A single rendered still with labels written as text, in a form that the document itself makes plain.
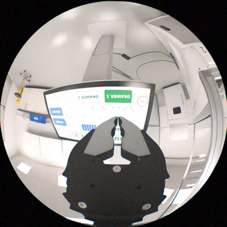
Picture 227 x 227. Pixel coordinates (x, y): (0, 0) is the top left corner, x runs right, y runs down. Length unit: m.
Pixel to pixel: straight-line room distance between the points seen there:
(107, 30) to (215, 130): 1.20
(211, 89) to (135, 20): 1.03
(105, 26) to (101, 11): 0.30
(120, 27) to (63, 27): 0.76
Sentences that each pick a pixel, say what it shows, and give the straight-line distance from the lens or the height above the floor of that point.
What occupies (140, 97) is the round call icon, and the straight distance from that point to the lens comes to 0.28.
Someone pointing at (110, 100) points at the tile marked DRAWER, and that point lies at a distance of 0.28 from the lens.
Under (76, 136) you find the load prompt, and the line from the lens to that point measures 0.44.
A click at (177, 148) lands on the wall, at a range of 3.69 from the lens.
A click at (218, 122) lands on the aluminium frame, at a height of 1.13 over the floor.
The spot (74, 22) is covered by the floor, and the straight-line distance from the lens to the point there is 1.23.
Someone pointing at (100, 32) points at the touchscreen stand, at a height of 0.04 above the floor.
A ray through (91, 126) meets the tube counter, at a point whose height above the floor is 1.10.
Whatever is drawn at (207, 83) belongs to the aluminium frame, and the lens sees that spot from 0.33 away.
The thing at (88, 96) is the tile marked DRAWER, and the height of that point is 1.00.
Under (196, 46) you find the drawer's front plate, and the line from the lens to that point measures 0.44.
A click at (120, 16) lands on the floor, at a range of 1.12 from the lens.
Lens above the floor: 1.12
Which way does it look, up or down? 12 degrees down
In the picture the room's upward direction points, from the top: 178 degrees counter-clockwise
